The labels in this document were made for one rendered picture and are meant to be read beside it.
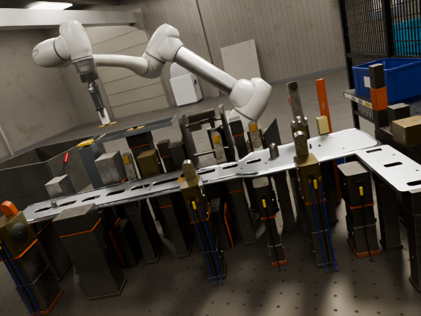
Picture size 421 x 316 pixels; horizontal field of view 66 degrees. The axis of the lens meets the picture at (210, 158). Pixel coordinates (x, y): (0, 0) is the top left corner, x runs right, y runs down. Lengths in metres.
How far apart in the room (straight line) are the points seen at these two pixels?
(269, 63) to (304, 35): 1.24
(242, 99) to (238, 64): 8.44
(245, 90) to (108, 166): 0.85
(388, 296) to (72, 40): 1.41
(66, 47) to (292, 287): 1.24
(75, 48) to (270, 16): 8.94
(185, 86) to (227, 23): 2.25
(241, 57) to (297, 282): 9.41
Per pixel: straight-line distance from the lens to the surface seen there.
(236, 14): 10.40
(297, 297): 1.02
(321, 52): 10.09
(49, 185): 1.53
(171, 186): 1.14
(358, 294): 1.01
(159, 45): 1.91
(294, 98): 1.28
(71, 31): 1.52
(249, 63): 10.14
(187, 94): 10.38
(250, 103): 1.80
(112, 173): 1.39
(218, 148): 1.27
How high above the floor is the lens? 1.40
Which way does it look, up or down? 18 degrees down
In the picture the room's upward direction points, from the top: 16 degrees counter-clockwise
